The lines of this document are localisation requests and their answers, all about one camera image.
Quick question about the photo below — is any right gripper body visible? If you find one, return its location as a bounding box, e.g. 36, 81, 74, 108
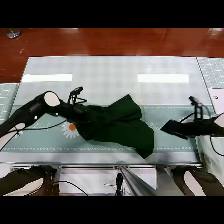
169, 118, 205, 140

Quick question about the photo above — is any dark green shirt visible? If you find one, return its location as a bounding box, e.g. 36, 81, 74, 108
70, 93, 156, 160

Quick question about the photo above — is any pale green garment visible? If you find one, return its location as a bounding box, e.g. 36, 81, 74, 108
197, 135, 224, 174

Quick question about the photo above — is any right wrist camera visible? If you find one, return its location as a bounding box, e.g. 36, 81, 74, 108
187, 95, 206, 121

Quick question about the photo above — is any black cable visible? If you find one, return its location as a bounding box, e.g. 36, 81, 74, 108
53, 179, 90, 197
208, 134, 224, 157
0, 119, 68, 152

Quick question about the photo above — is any silver frame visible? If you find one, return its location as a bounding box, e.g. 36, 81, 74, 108
0, 161, 224, 197

